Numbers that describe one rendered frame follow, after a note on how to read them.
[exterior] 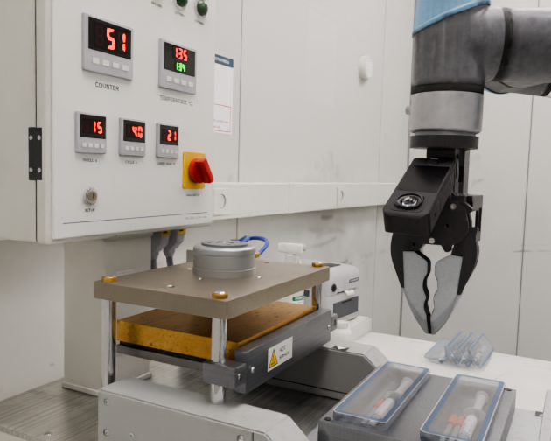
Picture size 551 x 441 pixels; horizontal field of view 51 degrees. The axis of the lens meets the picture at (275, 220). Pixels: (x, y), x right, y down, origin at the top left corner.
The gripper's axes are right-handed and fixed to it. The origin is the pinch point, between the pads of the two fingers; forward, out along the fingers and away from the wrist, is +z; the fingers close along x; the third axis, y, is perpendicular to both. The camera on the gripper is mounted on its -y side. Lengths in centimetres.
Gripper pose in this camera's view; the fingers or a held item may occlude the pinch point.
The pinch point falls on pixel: (428, 324)
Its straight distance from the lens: 65.4
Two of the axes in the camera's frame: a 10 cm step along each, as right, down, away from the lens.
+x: -8.7, -0.7, 4.8
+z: -0.3, 10.0, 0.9
